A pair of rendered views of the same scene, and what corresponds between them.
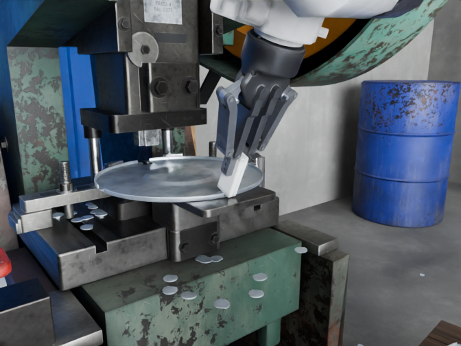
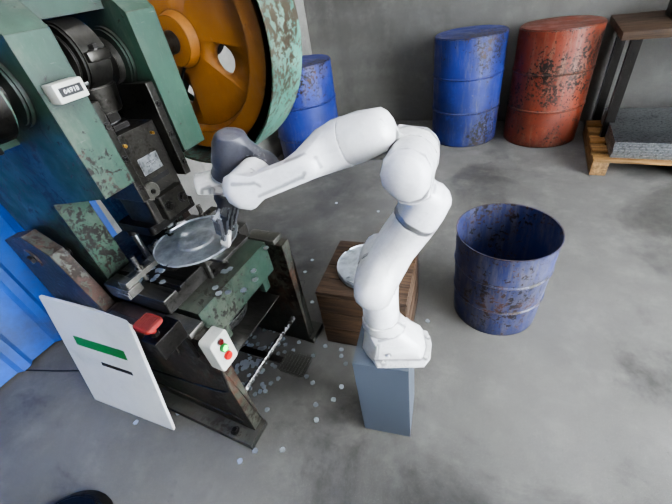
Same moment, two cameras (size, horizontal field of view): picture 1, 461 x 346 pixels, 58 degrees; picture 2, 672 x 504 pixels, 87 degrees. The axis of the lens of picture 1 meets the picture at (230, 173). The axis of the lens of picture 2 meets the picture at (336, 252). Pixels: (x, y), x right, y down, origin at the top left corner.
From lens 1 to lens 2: 0.63 m
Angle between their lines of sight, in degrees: 30
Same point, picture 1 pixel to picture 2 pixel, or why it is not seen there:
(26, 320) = (175, 332)
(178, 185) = (200, 248)
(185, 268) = (218, 279)
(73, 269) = (171, 304)
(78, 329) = (192, 325)
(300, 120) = not seen: hidden behind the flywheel
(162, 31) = (155, 175)
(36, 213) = (134, 287)
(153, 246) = (199, 276)
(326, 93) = not seen: hidden behind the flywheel
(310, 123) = not seen: hidden behind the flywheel
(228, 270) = (238, 272)
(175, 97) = (177, 205)
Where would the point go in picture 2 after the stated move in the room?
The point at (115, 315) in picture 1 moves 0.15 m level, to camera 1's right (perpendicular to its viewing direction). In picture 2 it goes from (202, 313) to (246, 293)
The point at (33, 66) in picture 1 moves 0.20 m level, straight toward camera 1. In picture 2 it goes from (73, 207) to (99, 223)
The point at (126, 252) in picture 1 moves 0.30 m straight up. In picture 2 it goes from (189, 285) to (147, 211)
